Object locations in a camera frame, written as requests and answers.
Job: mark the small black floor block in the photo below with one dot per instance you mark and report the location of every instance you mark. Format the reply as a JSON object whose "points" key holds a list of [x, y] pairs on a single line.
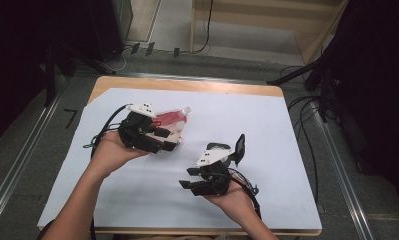
{"points": [[150, 48], [135, 48], [176, 52]]}

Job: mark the person's right hand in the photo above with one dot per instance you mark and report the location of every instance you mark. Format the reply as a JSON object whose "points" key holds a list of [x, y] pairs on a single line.
{"points": [[235, 203]]}

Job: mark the black metal stand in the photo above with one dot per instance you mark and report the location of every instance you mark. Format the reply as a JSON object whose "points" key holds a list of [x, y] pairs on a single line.
{"points": [[293, 74]]}

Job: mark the dark curtain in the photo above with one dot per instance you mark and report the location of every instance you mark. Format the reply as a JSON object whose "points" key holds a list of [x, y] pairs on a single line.
{"points": [[13, 50], [380, 83]]}

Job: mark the white pouch with red label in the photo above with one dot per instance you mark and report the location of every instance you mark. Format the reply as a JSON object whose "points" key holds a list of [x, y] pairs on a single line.
{"points": [[173, 120]]}

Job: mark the wooden table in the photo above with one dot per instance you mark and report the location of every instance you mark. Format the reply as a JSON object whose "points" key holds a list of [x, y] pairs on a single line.
{"points": [[187, 86]]}

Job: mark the white paper sheet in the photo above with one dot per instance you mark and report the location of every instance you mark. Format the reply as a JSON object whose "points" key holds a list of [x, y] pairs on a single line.
{"points": [[153, 200]]}

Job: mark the metal floor rail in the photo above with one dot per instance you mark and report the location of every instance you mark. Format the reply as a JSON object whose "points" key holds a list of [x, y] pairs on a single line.
{"points": [[187, 77], [18, 166], [345, 181]]}

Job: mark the black cabinet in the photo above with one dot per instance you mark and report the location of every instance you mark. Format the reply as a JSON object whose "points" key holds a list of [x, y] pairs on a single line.
{"points": [[107, 26]]}

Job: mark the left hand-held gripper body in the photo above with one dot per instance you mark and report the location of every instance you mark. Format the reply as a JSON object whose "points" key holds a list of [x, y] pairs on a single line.
{"points": [[137, 128]]}

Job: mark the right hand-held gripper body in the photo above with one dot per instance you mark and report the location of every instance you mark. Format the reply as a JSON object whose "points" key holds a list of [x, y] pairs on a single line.
{"points": [[215, 180]]}

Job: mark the person's left hand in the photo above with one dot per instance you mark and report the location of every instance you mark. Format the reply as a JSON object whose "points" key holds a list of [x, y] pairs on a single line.
{"points": [[110, 153]]}

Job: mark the dark object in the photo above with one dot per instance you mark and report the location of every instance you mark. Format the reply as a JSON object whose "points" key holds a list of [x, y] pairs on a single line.
{"points": [[239, 150]]}

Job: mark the wooden shelf frame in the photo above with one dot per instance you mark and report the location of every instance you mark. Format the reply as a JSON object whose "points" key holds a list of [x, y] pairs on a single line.
{"points": [[253, 20]]}

